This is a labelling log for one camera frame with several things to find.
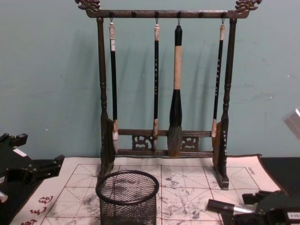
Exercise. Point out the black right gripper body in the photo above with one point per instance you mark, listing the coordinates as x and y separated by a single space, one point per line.
276 208

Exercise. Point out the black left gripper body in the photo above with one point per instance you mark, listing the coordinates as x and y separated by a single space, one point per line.
14 168

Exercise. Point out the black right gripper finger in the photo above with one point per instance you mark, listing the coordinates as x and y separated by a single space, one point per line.
256 197
220 208

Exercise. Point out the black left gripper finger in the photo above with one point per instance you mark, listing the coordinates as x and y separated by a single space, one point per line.
48 167
22 138

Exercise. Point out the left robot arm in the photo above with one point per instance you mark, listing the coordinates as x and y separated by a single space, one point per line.
2 196

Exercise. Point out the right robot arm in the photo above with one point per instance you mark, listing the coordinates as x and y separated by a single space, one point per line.
293 120

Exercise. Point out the white felt mat, red grid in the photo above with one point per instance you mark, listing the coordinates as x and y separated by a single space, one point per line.
187 178

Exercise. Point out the dark wooden brush rack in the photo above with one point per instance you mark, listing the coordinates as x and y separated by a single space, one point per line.
102 93

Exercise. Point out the thin black brush, white label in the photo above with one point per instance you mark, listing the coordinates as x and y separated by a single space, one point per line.
114 82

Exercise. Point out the thin black brush, pale tip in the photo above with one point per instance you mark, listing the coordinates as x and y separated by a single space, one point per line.
218 82

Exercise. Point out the thin black brush, white lettering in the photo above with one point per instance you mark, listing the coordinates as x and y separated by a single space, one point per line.
156 82

